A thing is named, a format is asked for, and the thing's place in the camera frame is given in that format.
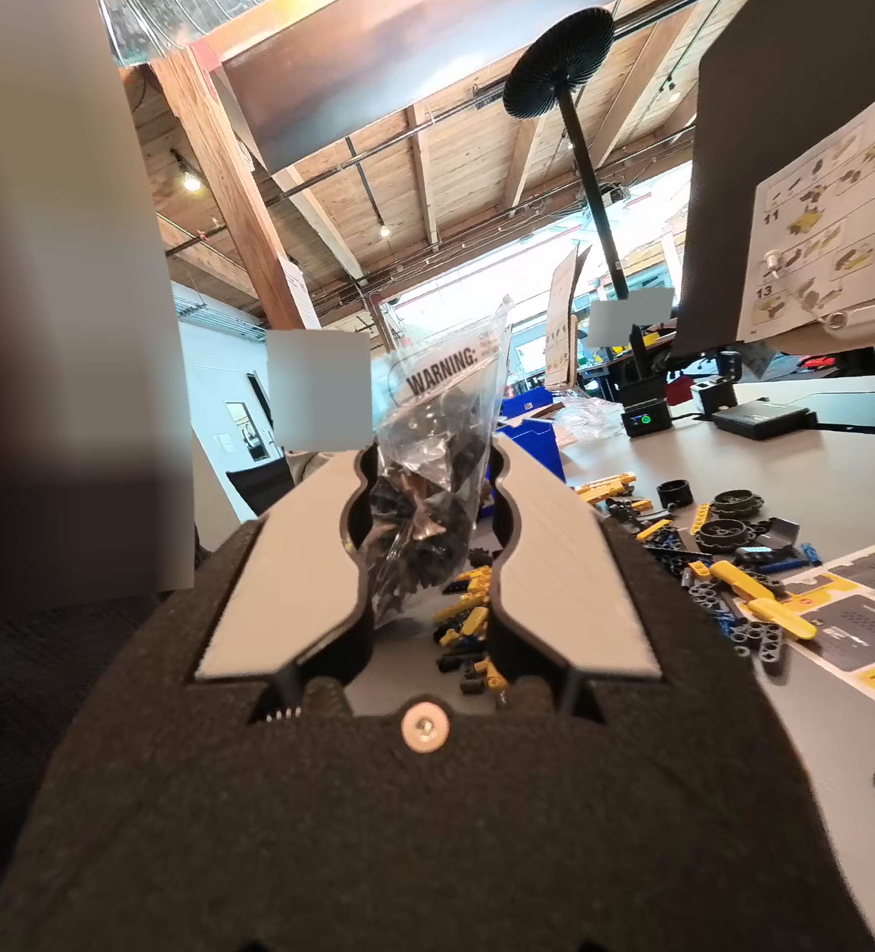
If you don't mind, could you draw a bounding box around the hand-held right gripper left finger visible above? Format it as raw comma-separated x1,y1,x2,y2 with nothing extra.
193,444,379,720

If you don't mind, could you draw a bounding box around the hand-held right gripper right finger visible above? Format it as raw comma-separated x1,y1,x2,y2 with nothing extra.
487,433,665,716

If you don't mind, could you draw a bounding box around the pile of toy building pieces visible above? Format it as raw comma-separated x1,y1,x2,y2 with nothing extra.
430,471,824,696

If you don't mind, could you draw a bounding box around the clear bag of black pieces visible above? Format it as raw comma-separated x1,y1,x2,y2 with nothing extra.
367,294,517,635

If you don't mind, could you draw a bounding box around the black office chair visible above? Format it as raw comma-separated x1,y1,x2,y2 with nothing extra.
225,454,299,519

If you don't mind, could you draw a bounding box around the large blue plastic bin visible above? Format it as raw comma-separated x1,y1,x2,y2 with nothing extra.
499,394,566,486

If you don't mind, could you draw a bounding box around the black power bank green display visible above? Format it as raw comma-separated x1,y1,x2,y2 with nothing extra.
621,396,671,440

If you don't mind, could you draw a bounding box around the black charger block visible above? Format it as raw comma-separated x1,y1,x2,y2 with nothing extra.
694,378,741,415

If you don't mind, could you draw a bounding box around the flat black box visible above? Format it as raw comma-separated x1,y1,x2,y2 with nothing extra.
710,400,812,442

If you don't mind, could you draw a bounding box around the cardboard stand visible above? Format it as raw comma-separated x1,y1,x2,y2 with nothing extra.
544,244,596,394

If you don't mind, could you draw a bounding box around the yellow grey sticker sheet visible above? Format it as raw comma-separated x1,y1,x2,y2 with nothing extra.
780,530,875,704

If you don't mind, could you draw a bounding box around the black desk mat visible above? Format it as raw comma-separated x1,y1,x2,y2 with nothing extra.
802,390,875,434

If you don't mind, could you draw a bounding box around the black pole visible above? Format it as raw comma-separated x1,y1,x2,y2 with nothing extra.
502,7,650,406

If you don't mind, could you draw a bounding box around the open instruction booklet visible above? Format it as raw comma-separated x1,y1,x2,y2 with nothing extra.
735,95,875,345

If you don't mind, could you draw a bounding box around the black monitor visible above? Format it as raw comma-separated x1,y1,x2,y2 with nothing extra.
672,0,875,359

